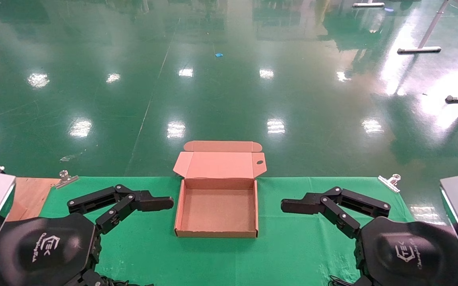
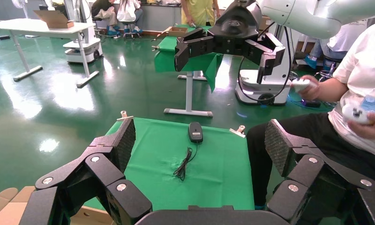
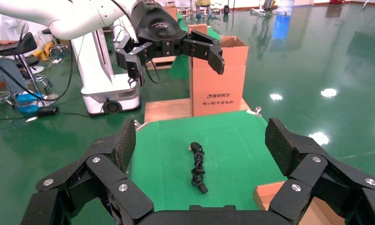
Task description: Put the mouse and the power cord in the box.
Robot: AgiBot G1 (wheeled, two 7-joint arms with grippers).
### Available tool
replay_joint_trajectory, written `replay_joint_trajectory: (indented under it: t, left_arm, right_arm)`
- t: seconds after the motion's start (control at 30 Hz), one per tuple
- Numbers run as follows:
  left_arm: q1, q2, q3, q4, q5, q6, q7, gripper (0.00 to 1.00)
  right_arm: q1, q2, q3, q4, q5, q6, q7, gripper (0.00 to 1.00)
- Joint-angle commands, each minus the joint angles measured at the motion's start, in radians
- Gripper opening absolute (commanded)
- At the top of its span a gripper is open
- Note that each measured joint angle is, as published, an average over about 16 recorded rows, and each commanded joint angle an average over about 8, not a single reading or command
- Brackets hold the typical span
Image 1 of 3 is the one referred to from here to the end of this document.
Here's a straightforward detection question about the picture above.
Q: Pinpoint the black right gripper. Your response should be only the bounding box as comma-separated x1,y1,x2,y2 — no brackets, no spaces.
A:
281,186,458,286

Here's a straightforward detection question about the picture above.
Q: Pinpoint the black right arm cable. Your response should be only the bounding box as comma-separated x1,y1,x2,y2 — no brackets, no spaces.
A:
328,275,357,286

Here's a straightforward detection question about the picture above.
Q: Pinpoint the open brown cardboard box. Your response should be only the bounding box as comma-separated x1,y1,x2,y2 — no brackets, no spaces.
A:
173,140,268,239

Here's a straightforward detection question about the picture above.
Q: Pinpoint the brown wooden board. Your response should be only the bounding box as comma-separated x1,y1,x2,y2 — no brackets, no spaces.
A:
0,164,60,222

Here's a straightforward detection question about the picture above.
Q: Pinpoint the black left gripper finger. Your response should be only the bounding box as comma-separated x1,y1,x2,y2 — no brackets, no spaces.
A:
67,184,175,236

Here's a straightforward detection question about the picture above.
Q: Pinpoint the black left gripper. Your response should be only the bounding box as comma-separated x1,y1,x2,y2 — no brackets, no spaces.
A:
0,213,107,286

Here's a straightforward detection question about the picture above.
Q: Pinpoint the white table leg with pole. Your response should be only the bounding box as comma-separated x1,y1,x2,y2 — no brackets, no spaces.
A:
397,0,451,54

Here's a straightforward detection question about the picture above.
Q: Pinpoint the clear plastic scrap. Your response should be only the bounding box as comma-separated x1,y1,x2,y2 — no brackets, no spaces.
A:
59,152,83,163

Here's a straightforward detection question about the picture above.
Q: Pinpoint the green table cloth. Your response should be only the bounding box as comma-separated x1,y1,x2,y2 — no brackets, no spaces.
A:
38,176,415,286

